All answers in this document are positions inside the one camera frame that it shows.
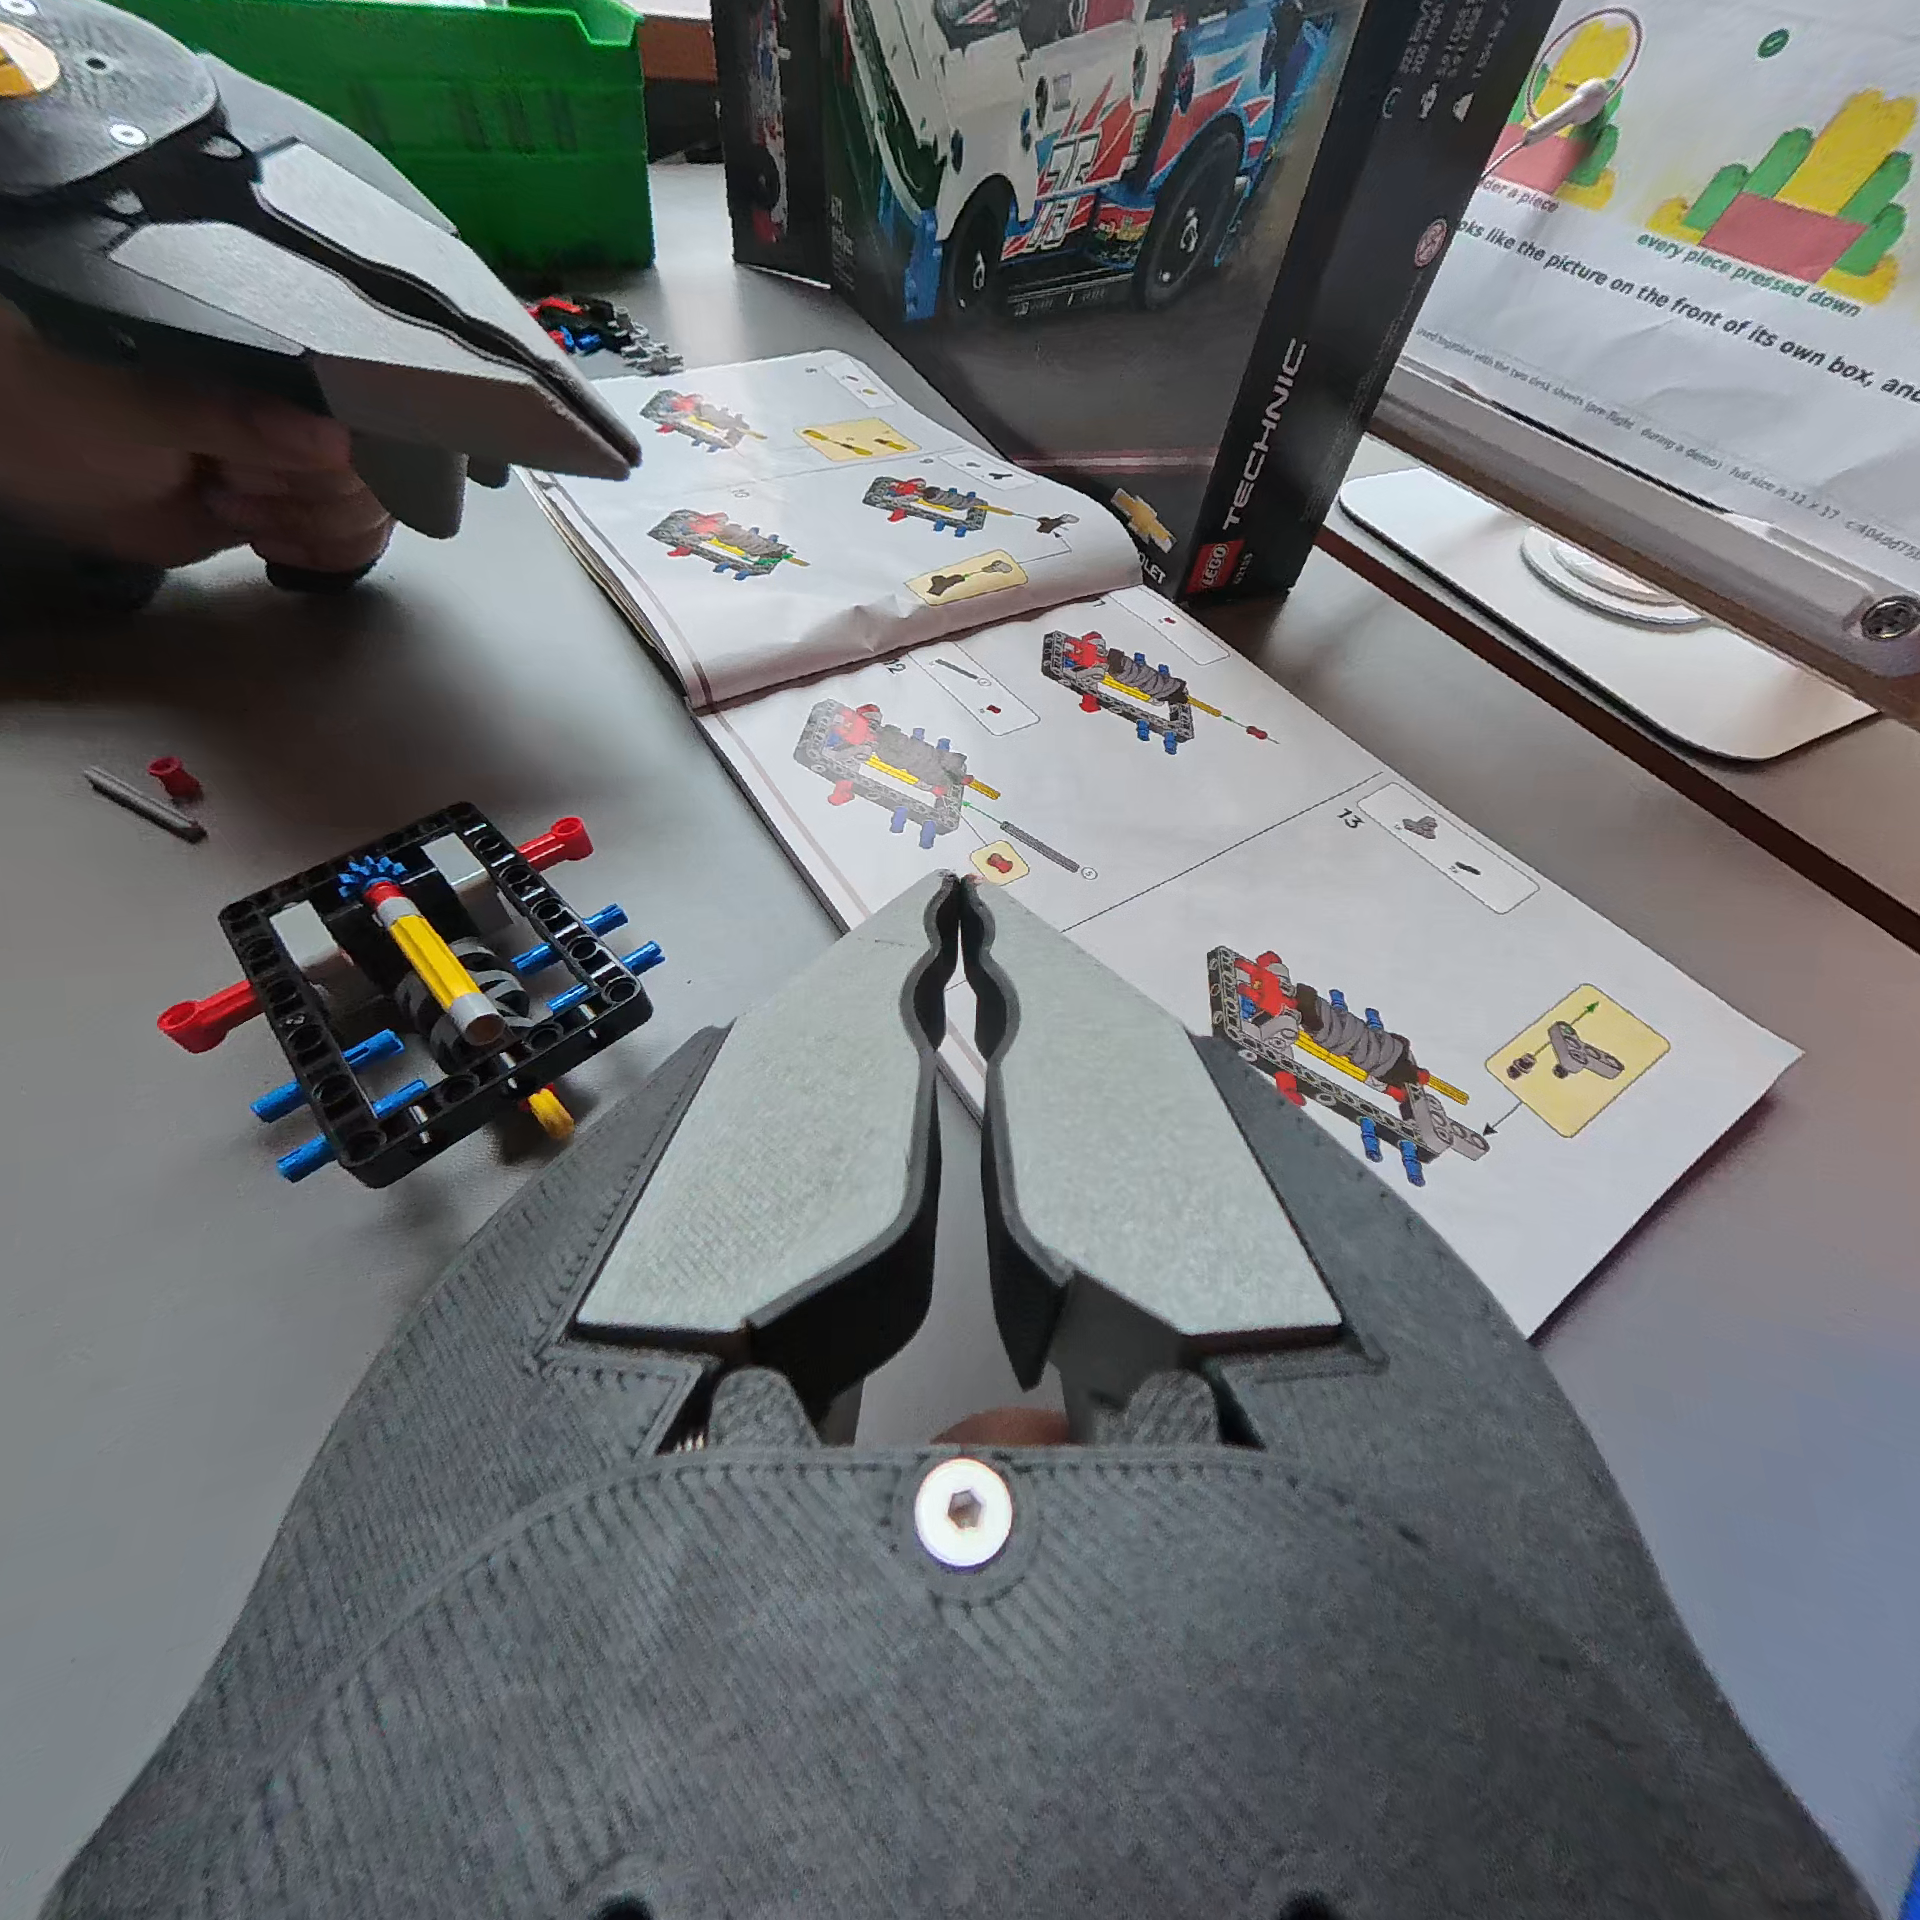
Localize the green plastic bin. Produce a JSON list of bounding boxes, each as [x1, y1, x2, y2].
[[113, 0, 660, 294]]

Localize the silver computer monitor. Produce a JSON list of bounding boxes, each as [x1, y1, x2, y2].
[[1335, 0, 1920, 762]]

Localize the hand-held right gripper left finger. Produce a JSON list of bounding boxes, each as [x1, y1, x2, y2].
[[570, 869, 963, 1450]]

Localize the black frame lego assembly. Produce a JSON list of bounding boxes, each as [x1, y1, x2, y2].
[[157, 801, 667, 1190]]

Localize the pile of loose lego pieces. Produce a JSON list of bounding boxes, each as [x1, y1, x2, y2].
[[524, 291, 688, 378]]

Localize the person's left hand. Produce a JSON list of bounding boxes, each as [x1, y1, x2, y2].
[[0, 299, 400, 589]]

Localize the lego instruction booklet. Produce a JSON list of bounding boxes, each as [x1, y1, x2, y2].
[[517, 347, 1806, 1339]]

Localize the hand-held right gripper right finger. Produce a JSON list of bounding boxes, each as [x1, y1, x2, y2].
[[961, 876, 1349, 1450]]

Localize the grey lego axle rod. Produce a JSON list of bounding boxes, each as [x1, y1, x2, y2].
[[83, 764, 210, 846]]

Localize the black lego set box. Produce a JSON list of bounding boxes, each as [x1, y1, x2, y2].
[[709, 0, 1567, 606]]

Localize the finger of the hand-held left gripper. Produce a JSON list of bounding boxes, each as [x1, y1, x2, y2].
[[109, 198, 645, 485], [240, 138, 645, 464]]

